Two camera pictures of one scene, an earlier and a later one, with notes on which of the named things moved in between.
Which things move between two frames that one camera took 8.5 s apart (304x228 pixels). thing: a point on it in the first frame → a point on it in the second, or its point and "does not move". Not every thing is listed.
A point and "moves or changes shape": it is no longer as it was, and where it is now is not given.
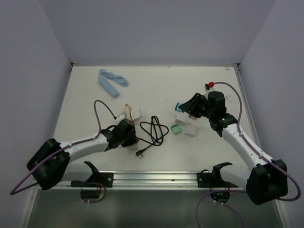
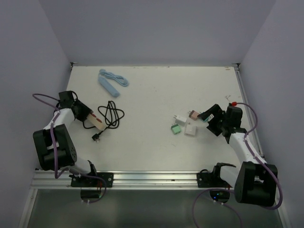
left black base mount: x=98 y=179 does not move
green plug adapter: x=175 y=128 does not move
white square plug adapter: x=191 y=129 does not move
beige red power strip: x=127 y=109 → x=96 y=121
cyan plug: x=177 y=109 moves or changes shape
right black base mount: x=213 y=179 does not move
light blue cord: x=121 y=80 does not move
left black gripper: x=132 y=139 → x=86 y=110
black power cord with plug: x=153 y=132 → x=112 y=115
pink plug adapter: x=194 y=118 does not move
